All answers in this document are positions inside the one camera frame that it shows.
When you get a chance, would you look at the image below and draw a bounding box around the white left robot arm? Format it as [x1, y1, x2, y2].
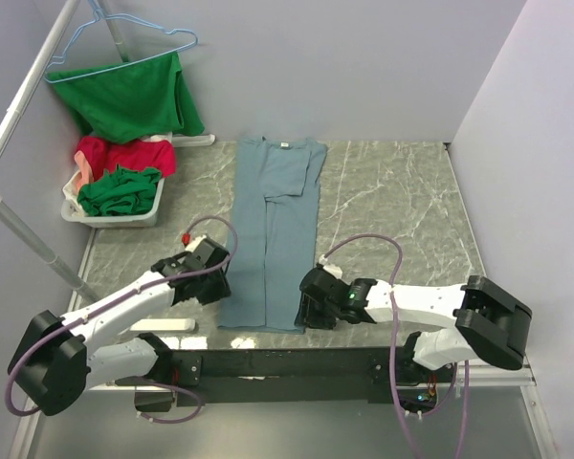
[5, 236, 232, 416]

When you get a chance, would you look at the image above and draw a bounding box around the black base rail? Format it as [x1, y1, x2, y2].
[85, 346, 537, 415]

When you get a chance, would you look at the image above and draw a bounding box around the crumpled green t shirt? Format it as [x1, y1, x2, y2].
[77, 165, 162, 217]

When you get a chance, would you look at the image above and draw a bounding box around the hanging green t shirt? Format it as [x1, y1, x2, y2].
[46, 53, 205, 144]

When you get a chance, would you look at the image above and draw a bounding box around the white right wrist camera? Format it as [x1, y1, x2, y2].
[318, 255, 343, 279]

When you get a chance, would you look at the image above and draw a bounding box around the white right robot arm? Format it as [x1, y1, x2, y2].
[295, 266, 533, 382]

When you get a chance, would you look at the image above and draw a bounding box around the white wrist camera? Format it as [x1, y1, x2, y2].
[318, 255, 343, 279]
[181, 232, 208, 252]

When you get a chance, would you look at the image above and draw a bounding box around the grey-blue polo shirt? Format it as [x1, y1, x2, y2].
[218, 138, 327, 334]

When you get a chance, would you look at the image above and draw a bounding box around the light blue wire hanger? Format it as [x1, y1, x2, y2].
[43, 0, 199, 85]

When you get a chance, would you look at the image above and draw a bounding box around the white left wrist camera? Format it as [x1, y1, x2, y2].
[181, 232, 208, 252]

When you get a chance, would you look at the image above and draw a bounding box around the white clothes rack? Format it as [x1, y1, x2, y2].
[0, 1, 216, 360]

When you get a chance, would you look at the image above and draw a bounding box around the pink garment in basket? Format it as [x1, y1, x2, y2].
[74, 150, 95, 191]

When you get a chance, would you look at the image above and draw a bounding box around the red t shirt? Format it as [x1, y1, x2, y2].
[75, 136, 176, 181]

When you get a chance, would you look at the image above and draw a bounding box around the white plastic laundry basket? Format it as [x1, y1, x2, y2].
[60, 170, 165, 229]

